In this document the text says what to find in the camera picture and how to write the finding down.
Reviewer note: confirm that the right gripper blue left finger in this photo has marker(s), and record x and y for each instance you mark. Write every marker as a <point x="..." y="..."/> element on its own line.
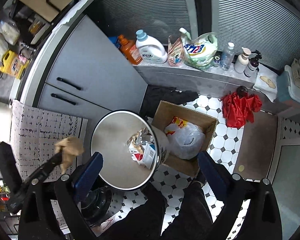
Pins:
<point x="84" y="177"/>

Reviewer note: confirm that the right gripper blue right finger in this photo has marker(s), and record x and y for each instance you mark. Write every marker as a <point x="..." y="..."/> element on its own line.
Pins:
<point x="217" y="176"/>

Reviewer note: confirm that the brown paper piece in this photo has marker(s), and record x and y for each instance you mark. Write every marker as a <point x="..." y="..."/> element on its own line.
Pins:
<point x="70" y="147"/>

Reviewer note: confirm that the red paper scrap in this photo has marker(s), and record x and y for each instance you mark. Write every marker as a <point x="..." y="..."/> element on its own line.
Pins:
<point x="136" y="156"/>

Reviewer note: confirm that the brown paper trash wad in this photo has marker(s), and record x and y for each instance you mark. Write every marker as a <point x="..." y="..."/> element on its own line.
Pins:
<point x="135" y="149"/>

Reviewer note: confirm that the white blue medicine box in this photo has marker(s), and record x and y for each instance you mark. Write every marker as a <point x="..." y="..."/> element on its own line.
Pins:
<point x="148" y="156"/>

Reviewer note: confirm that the silver foil wrapper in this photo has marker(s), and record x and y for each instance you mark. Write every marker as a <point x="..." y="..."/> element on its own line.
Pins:
<point x="141" y="137"/>

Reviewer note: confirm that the white round trash bin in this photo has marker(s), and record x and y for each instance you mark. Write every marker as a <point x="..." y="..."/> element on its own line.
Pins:
<point x="110" y="138"/>

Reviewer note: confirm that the patterned white tablecloth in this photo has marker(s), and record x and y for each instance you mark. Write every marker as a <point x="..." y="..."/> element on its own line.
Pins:
<point x="34" y="133"/>

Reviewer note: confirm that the white plastic bag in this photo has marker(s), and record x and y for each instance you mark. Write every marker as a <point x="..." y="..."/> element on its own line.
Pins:
<point x="185" y="138"/>

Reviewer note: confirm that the cardboard box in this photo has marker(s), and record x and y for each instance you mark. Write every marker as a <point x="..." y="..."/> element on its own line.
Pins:
<point x="166" y="111"/>

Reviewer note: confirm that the red umbrella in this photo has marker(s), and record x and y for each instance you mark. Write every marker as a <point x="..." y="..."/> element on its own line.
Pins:
<point x="239" y="107"/>

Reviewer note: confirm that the grey cabinet doors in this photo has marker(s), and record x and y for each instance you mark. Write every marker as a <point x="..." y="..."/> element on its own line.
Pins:
<point x="90" y="78"/>

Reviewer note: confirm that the yellow dish soap bottle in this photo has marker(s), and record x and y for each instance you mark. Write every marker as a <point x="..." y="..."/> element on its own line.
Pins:
<point x="14" y="64"/>

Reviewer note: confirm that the dark pump bottle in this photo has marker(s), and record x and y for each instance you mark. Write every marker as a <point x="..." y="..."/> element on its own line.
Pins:
<point x="253" y="64"/>

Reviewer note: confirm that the white pump bottle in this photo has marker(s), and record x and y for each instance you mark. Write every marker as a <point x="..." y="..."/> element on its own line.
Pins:
<point x="242" y="60"/>

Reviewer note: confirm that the clear water bottle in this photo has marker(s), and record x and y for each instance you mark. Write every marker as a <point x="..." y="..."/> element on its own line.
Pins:
<point x="227" y="56"/>

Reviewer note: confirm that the green white refill pouch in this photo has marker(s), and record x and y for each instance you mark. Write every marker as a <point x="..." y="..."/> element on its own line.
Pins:
<point x="199" y="53"/>

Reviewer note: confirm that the pink snack pouch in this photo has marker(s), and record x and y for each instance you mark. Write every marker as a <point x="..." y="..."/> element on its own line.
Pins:
<point x="175" y="54"/>

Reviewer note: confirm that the orange cleaner bottle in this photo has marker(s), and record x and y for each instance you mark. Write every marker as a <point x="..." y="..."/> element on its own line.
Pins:
<point x="129" y="49"/>

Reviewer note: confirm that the hanging plastic bags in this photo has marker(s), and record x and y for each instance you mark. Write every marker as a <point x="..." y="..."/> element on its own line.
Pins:
<point x="9" y="34"/>

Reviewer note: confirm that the white laundry detergent bottle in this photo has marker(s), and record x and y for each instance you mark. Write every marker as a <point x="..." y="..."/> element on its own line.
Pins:
<point x="150" y="49"/>

